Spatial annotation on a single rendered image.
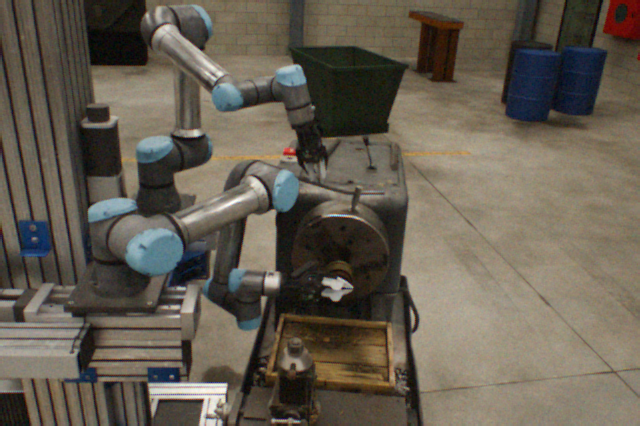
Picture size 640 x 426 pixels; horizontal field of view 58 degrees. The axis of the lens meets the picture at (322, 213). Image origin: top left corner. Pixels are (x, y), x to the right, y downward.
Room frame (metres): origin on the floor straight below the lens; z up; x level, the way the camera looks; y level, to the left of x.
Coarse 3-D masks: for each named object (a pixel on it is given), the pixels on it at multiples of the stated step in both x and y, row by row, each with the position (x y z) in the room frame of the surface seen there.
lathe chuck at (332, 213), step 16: (320, 208) 1.70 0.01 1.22; (336, 208) 1.67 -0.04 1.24; (304, 224) 1.65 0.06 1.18; (336, 224) 1.61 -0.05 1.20; (352, 224) 1.61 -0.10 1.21; (368, 224) 1.61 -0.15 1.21; (304, 240) 1.62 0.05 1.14; (336, 240) 1.61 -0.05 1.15; (352, 240) 1.61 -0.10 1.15; (368, 240) 1.61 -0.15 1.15; (384, 240) 1.61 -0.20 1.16; (304, 256) 1.62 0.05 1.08; (320, 256) 1.62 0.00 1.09; (384, 272) 1.60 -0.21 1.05; (368, 288) 1.61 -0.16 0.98
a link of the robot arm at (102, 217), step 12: (96, 204) 1.28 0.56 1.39; (108, 204) 1.28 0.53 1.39; (120, 204) 1.27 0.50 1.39; (132, 204) 1.28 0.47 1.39; (96, 216) 1.23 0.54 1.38; (108, 216) 1.22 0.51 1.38; (120, 216) 1.23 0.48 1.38; (96, 228) 1.23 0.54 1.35; (108, 228) 1.21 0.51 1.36; (96, 240) 1.23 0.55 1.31; (108, 240) 1.19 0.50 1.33; (96, 252) 1.23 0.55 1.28; (108, 252) 1.22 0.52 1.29
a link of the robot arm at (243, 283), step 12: (228, 276) 1.44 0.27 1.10; (240, 276) 1.43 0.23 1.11; (252, 276) 1.43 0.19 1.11; (264, 276) 1.43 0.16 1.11; (228, 288) 1.42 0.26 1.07; (240, 288) 1.41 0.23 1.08; (252, 288) 1.41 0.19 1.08; (264, 288) 1.41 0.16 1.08; (240, 300) 1.42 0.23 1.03; (252, 300) 1.42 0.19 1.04
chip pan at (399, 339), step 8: (400, 296) 2.26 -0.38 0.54; (272, 304) 2.14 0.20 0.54; (400, 304) 2.19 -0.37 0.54; (272, 312) 2.07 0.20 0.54; (392, 312) 2.12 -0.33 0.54; (400, 312) 2.13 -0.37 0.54; (272, 320) 2.02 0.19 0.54; (392, 320) 2.06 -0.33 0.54; (400, 320) 2.06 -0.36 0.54; (272, 328) 1.96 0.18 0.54; (392, 328) 2.01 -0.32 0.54; (400, 328) 2.01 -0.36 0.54; (264, 336) 1.90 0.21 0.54; (272, 336) 1.91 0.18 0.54; (392, 336) 1.95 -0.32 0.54; (400, 336) 1.95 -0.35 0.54; (264, 344) 1.85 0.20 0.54; (272, 344) 1.85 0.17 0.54; (392, 344) 1.89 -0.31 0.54; (400, 344) 1.90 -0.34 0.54; (264, 352) 1.80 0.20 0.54; (400, 352) 1.85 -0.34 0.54; (408, 352) 1.85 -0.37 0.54; (400, 360) 1.80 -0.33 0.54; (408, 360) 1.80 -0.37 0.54; (400, 368) 1.75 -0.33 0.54; (408, 368) 1.75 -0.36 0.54
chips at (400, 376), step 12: (264, 360) 1.73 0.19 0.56; (264, 372) 1.65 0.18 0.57; (396, 372) 1.66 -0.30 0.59; (408, 372) 1.72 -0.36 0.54; (252, 384) 1.59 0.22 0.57; (264, 384) 1.56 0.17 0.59; (396, 384) 1.60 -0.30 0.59; (408, 384) 1.65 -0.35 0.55; (396, 396) 1.53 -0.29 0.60; (408, 396) 1.56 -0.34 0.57; (408, 408) 1.51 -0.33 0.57
